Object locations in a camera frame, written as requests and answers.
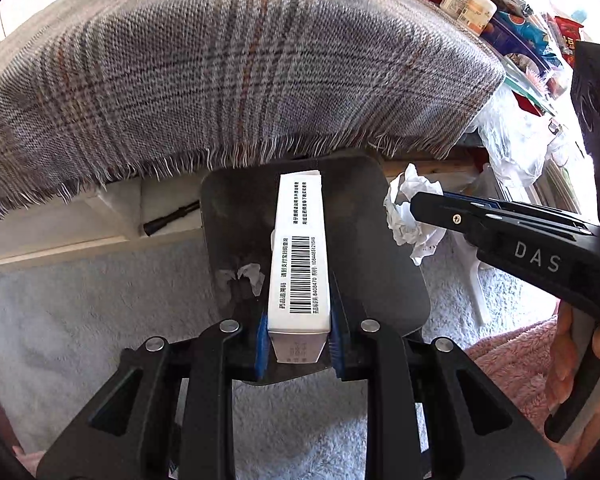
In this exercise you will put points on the pink fluffy blanket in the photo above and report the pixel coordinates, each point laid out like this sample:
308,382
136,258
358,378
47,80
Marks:
510,365

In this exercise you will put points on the white paper ball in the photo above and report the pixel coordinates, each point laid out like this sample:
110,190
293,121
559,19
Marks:
405,220

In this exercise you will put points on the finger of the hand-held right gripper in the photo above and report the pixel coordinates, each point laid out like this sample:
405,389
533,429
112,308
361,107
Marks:
440,212
530,216

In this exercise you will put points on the white fluffy rug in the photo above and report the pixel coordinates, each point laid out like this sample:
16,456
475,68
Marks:
105,320

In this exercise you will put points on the person's right hand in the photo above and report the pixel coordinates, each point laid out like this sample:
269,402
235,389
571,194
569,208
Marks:
562,360

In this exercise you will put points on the black trash bin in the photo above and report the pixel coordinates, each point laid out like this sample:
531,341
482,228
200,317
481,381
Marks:
362,220

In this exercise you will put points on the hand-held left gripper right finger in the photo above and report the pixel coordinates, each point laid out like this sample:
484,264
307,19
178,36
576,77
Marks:
336,350

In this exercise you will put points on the black flashlight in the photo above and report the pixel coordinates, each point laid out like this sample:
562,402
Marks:
167,220

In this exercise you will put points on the red snack packet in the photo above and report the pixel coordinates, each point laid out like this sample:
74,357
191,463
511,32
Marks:
567,40

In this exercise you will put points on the clear plastic bag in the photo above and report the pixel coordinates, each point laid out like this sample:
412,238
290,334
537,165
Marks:
515,140

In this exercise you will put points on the cream bottle with yellow cap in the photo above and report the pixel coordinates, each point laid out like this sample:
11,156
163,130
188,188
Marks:
467,5

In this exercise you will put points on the white plastic stool leg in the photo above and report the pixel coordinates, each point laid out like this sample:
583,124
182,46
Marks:
481,295

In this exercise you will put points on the grey plaid tablecloth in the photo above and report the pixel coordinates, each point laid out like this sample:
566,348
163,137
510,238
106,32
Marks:
205,85

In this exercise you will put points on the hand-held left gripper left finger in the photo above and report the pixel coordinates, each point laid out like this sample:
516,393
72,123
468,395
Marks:
260,345

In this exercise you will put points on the blue snack packet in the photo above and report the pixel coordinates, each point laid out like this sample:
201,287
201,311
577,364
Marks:
520,40

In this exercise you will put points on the white tissue scrap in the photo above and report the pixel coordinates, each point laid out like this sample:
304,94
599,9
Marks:
247,275

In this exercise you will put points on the white medicine box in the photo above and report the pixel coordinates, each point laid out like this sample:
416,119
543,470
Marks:
296,210

